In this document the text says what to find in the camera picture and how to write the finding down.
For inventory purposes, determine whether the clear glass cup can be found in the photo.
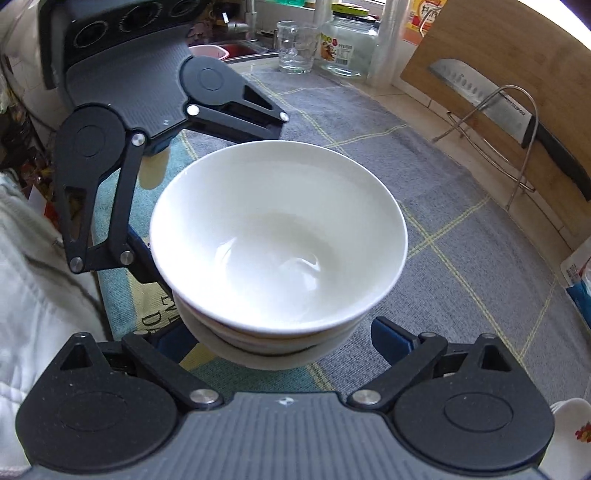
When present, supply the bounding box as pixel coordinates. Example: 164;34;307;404
276;21;320;75

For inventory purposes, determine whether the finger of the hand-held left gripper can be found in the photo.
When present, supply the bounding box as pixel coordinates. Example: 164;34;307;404
53;130;161;286
186;79;291;143

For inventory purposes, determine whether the bamboo cutting board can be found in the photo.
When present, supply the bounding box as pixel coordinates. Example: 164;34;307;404
402;0;591;245

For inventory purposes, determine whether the steel faucet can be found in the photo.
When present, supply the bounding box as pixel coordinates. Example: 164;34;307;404
222;0;262;35

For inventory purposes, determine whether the large orange oil bottle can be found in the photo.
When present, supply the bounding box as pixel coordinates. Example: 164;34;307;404
404;0;451;44

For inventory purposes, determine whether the grey and teal checked mat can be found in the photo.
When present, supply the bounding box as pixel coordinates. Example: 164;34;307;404
90;60;591;402

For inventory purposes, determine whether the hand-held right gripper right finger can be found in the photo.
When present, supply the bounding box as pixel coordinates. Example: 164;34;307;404
346;316;514;411

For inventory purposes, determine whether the black handled kitchen cleaver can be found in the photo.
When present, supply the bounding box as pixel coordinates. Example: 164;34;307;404
427;59;591;201

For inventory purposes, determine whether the white plate with fruit print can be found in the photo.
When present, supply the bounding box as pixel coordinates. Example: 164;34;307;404
538;398;591;480

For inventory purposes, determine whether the pink plastic basin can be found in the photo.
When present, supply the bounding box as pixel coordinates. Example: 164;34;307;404
188;45;232;63

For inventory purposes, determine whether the white bowl with pink flowers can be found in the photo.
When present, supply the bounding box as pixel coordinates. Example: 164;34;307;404
149;141;408;334
174;288;377;354
187;318;354;371

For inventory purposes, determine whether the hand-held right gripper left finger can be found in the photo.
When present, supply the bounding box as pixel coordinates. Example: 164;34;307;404
60;318;223;412

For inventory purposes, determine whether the white jacket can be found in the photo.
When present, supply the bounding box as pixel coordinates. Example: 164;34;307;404
0;171;114;480

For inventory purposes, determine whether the labelled glass jar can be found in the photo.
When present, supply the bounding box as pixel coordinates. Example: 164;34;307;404
320;2;380;77

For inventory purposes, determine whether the tall clear plastic wrap roll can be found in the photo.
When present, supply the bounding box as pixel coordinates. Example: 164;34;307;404
376;0;409;88

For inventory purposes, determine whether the steel sink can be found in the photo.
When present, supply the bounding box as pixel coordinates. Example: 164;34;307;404
217;39;280;63

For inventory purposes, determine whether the steel wire board rack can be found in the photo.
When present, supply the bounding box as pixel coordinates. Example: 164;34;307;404
431;84;541;210

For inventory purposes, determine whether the white and blue salt bag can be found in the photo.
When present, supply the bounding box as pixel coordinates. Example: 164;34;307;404
561;240;591;330

